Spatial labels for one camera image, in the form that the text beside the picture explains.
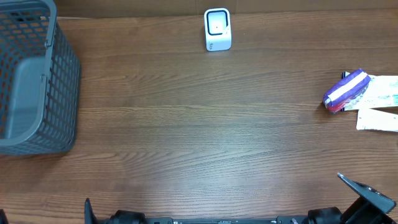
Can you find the red purple tissue pack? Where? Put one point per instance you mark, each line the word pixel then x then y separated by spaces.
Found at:
pixel 347 89

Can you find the white tube with gold cap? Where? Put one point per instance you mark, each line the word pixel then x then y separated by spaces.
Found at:
pixel 369 119

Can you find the cream snack bag blue edges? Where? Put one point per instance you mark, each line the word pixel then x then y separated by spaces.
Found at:
pixel 381 92

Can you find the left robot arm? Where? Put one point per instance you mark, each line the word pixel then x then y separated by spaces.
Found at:
pixel 120 217

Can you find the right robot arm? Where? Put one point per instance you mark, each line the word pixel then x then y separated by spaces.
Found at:
pixel 371 207

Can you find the white barcode scanner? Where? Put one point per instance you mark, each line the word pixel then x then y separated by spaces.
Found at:
pixel 218 35

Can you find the grey plastic shopping basket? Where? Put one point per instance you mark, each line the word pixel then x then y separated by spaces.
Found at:
pixel 40 80

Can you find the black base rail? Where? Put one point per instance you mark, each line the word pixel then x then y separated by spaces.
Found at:
pixel 278 220

